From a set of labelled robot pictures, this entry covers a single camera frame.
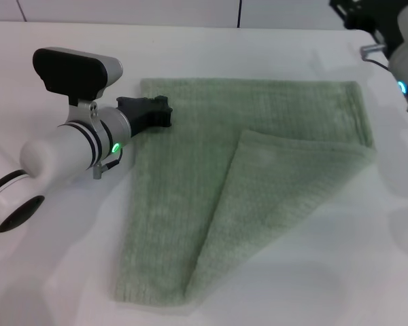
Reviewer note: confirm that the left silver camera bracket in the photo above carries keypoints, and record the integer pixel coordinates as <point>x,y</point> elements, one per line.
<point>88,113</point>

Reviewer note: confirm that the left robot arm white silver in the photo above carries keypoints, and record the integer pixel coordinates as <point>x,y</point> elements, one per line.
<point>64,146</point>

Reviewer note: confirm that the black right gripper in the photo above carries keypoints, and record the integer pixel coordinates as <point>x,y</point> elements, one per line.
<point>370,17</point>

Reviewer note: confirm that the green terry towel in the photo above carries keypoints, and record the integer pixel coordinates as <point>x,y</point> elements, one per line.
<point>197,169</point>

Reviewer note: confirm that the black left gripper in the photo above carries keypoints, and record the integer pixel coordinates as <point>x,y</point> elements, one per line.
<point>137,113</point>

